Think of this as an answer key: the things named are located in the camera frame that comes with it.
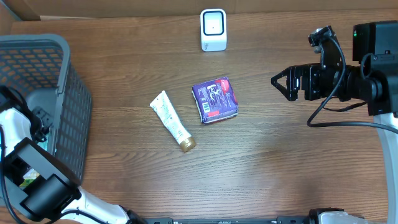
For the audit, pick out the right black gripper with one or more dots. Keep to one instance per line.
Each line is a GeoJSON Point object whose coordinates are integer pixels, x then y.
{"type": "Point", "coordinates": [298, 82]}

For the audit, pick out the purple Carefree pad pack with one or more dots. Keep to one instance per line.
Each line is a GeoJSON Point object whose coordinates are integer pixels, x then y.
{"type": "Point", "coordinates": [215, 100]}

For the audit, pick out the white conditioner tube gold cap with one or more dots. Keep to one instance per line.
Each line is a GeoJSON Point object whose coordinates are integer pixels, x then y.
{"type": "Point", "coordinates": [166, 112]}

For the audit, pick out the green yellow snack packet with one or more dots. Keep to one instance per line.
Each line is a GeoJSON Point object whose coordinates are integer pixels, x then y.
{"type": "Point", "coordinates": [29, 177]}

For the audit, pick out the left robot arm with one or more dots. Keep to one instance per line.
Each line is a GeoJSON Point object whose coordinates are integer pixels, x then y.
{"type": "Point", "coordinates": [35, 183]}

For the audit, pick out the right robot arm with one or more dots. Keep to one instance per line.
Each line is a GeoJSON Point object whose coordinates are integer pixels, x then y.
{"type": "Point", "coordinates": [373, 83]}

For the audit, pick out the white barcode scanner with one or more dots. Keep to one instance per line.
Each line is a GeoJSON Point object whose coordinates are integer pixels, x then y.
{"type": "Point", "coordinates": [213, 30]}

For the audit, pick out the grey plastic shopping basket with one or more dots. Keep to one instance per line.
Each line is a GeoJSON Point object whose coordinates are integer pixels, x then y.
{"type": "Point", "coordinates": [38, 67]}

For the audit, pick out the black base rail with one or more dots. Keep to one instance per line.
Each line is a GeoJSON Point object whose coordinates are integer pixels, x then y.
{"type": "Point", "coordinates": [278, 220]}

